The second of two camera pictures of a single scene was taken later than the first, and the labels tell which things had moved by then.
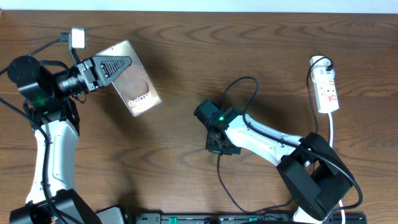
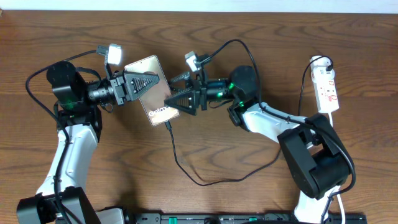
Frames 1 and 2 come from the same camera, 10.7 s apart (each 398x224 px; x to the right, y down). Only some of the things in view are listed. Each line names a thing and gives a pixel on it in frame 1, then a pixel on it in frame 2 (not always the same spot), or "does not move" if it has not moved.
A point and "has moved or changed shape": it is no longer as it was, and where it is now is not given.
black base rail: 244,218 does not move
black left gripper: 88,66 → 123,85
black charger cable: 330,66 → 329,68
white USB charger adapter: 319,69 does not move
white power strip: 326,95 does not move
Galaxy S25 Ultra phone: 133,84 has moved or changed shape
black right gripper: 210,145 → 198,94
